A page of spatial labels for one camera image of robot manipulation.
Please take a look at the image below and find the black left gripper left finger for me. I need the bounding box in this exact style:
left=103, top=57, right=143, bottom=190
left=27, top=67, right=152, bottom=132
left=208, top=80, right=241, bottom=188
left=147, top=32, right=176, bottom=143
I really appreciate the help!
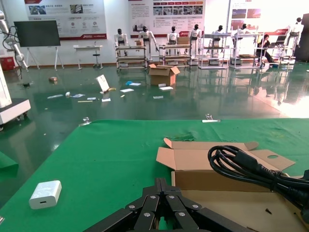
left=83, top=177, right=162, bottom=232

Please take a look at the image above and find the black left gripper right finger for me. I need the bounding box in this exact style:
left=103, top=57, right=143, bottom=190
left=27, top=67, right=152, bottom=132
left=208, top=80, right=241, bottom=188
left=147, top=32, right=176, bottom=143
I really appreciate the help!
left=161, top=178, right=254, bottom=232

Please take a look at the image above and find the black power cable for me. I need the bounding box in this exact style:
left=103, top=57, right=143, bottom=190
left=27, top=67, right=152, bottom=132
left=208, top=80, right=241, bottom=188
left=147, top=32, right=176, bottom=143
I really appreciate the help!
left=207, top=145, right=309, bottom=218

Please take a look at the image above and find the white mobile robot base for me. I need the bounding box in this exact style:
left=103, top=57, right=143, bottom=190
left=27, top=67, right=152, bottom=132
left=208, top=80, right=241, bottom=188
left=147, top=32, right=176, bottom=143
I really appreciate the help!
left=0, top=64, right=31, bottom=131

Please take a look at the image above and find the empty open cardboard box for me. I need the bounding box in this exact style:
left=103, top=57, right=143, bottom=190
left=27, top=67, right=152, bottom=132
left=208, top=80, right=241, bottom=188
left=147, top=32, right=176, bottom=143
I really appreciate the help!
left=155, top=137, right=309, bottom=232

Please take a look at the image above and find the large open cardboard box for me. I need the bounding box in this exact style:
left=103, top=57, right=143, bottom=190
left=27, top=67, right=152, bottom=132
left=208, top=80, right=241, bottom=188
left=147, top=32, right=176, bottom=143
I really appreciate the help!
left=147, top=63, right=181, bottom=87

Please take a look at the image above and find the red box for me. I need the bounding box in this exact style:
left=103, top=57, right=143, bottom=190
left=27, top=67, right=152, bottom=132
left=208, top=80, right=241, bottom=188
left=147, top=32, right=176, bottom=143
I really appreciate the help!
left=0, top=57, right=16, bottom=71

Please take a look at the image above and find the clear plastic wrapper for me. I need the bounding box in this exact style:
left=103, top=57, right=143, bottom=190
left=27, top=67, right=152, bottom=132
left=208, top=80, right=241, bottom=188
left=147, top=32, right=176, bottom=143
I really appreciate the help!
left=166, top=131, right=195, bottom=142

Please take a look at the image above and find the white charger adapter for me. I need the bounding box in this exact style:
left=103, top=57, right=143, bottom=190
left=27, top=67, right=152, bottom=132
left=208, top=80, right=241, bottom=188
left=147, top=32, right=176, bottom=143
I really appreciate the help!
left=28, top=180, right=63, bottom=210

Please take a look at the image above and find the white standing card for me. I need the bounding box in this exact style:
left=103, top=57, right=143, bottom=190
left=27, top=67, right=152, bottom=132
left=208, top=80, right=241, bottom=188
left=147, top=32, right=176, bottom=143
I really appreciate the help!
left=95, top=74, right=111, bottom=94

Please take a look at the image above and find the green covered side table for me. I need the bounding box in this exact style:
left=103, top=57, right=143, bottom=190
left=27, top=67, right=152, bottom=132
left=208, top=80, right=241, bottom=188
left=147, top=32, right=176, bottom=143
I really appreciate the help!
left=0, top=151, right=19, bottom=170

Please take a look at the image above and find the metal pipe rack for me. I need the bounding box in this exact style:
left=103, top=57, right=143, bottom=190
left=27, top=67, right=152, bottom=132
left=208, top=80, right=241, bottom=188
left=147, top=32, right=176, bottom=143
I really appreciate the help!
left=198, top=33, right=230, bottom=70
left=115, top=45, right=148, bottom=71
left=229, top=33, right=260, bottom=69
left=159, top=43, right=192, bottom=67

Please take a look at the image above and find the black stool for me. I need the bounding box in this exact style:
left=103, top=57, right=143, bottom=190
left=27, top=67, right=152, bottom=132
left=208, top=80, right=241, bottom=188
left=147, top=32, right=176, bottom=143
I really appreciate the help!
left=92, top=53, right=104, bottom=70

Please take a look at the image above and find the white desk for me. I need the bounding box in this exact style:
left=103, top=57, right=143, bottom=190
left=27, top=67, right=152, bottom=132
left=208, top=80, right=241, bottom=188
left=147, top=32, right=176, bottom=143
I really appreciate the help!
left=73, top=44, right=103, bottom=71

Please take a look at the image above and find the white black humanoid robot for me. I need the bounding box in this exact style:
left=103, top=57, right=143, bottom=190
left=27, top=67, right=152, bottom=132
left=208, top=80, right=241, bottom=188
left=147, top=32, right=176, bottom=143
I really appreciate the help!
left=166, top=26, right=181, bottom=56
left=114, top=28, right=129, bottom=58
left=211, top=25, right=226, bottom=49
left=188, top=23, right=202, bottom=59
left=138, top=26, right=160, bottom=61
left=288, top=16, right=304, bottom=47
left=232, top=23, right=248, bottom=47

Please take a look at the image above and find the seated person in black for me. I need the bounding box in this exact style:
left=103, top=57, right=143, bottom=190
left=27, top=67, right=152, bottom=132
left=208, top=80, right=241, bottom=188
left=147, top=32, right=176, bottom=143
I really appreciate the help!
left=256, top=34, right=276, bottom=64

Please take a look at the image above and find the metal work desk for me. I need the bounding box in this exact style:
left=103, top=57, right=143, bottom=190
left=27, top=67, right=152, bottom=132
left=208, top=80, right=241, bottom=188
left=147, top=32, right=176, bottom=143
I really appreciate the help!
left=255, top=45, right=296, bottom=67

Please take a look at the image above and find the open laptop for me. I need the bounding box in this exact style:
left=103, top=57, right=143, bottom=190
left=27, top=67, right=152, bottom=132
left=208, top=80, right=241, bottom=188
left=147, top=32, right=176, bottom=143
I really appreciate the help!
left=268, top=35, right=287, bottom=48

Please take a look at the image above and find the black display screen on stand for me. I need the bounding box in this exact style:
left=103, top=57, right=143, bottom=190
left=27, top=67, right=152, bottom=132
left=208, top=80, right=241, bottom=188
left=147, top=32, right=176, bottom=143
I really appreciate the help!
left=14, top=20, right=65, bottom=72

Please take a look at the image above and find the white information wall poster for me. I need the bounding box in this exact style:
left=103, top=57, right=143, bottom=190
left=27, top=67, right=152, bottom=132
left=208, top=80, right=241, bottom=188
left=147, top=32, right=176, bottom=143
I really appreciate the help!
left=127, top=0, right=206, bottom=39
left=24, top=0, right=107, bottom=41
left=229, top=0, right=292, bottom=37

